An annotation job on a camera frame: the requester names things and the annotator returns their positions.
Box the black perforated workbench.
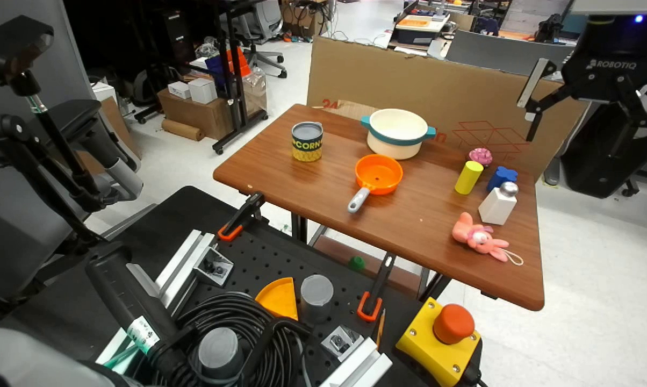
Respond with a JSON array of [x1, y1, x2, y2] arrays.
[[0, 182, 486, 387]]

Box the small grey cylinder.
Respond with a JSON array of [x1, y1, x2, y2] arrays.
[[299, 273, 336, 311]]

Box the pink plush bunny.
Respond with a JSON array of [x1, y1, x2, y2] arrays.
[[448, 211, 526, 269]]

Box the black rolling stand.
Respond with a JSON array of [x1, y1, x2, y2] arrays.
[[211, 0, 271, 157]]

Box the black clamp orange handle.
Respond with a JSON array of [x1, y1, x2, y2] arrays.
[[215, 191, 267, 246], [354, 251, 398, 325]]

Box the square printed tag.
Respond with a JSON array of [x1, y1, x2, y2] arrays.
[[193, 246, 236, 289], [319, 325, 365, 364]]

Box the silver aluminium extrusion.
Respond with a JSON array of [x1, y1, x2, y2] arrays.
[[152, 227, 219, 291], [319, 336, 395, 387]]

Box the brown cardboard box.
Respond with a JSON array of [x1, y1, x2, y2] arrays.
[[156, 83, 245, 142]]

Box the black cable coil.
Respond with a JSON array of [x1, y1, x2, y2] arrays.
[[146, 289, 317, 387]]

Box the orange plastic pan white handle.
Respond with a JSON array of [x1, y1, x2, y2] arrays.
[[345, 153, 406, 214]]

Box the orange wedge tray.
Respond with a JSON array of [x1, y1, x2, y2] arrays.
[[253, 276, 301, 323]]

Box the yellow cylinder block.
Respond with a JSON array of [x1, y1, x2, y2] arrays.
[[454, 158, 486, 197]]

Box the grey table frame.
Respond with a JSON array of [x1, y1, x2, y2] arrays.
[[288, 211, 454, 304]]

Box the white box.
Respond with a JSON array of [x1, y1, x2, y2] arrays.
[[165, 75, 219, 106]]

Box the black office chair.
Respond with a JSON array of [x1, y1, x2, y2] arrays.
[[558, 93, 647, 199]]

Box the yellow corn can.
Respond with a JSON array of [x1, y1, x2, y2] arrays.
[[289, 118, 326, 166]]

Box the pink cupcake toy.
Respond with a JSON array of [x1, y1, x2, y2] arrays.
[[467, 147, 496, 170]]

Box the printer with orange top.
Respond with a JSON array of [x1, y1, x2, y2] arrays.
[[395, 11, 452, 34]]

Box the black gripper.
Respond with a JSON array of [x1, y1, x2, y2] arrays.
[[523, 14, 647, 143]]

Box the yellow emergency stop box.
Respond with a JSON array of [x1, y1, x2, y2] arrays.
[[395, 296, 484, 387]]

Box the black camera on stand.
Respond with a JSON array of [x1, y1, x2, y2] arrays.
[[0, 14, 56, 83]]

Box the white bottle silver cap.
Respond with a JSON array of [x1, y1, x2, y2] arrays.
[[476, 180, 520, 227]]

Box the green white connector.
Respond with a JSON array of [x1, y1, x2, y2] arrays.
[[94, 314, 161, 371]]

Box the large grey knob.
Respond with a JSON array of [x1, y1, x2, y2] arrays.
[[195, 326, 243, 378]]

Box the white pot teal rim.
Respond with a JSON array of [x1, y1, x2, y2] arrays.
[[358, 108, 439, 162]]

